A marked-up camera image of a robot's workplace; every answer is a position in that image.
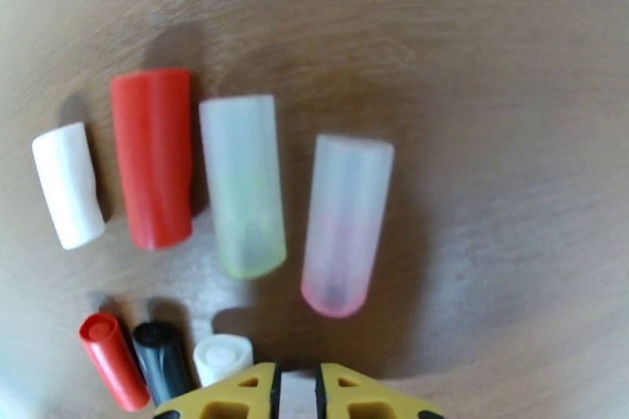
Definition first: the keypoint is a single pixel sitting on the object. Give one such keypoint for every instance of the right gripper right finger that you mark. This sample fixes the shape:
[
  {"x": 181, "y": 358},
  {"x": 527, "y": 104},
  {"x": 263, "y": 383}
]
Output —
[{"x": 359, "y": 398}]

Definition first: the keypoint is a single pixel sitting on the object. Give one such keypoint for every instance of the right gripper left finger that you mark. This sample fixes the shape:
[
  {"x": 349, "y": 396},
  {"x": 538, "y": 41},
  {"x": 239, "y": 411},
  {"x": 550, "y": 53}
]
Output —
[{"x": 231, "y": 398}]

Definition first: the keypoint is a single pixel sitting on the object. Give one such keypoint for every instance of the slim black pen cap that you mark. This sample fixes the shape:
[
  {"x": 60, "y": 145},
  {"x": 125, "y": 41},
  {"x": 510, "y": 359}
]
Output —
[{"x": 162, "y": 363}]

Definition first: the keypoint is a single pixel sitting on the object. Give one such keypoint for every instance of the slim red pen cap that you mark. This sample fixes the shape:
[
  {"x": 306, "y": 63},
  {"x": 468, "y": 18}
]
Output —
[{"x": 113, "y": 368}]

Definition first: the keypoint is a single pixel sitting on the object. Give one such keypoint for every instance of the clear pinkish pen cap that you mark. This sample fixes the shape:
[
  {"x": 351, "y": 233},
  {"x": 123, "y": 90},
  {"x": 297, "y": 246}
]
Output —
[{"x": 346, "y": 226}]

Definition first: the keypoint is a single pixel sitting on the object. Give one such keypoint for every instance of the clear yellowish pen cap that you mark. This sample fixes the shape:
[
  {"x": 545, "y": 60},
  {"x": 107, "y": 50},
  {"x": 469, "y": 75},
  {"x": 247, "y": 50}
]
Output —
[{"x": 243, "y": 186}]

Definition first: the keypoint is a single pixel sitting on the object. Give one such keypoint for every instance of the thick red pen cap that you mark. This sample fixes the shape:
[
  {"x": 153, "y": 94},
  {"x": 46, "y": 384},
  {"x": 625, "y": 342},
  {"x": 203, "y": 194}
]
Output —
[{"x": 152, "y": 162}]

